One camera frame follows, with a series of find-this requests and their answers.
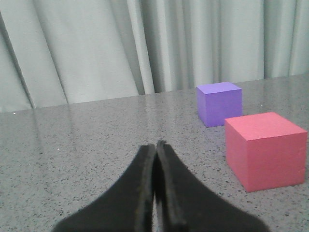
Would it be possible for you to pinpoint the grey-white curtain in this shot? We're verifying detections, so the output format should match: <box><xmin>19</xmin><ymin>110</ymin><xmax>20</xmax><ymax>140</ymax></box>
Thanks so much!
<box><xmin>0</xmin><ymin>0</ymin><xmax>309</xmax><ymax>112</ymax></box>

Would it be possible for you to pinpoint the purple foam cube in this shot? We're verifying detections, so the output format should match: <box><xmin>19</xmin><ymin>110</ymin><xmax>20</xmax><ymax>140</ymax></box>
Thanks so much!
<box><xmin>196</xmin><ymin>82</ymin><xmax>243</xmax><ymax>127</ymax></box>

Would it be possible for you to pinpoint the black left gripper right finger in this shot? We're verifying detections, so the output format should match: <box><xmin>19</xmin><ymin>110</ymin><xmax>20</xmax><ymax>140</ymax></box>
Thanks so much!
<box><xmin>155</xmin><ymin>141</ymin><xmax>268</xmax><ymax>232</ymax></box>

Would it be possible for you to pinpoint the pink foam cube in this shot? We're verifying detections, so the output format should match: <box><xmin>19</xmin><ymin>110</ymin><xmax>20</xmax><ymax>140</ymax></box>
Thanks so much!
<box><xmin>225</xmin><ymin>112</ymin><xmax>308</xmax><ymax>192</ymax></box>

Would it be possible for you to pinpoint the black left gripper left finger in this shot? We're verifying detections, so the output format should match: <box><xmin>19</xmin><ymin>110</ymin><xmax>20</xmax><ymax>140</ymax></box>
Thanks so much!
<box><xmin>53</xmin><ymin>144</ymin><xmax>155</xmax><ymax>232</ymax></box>

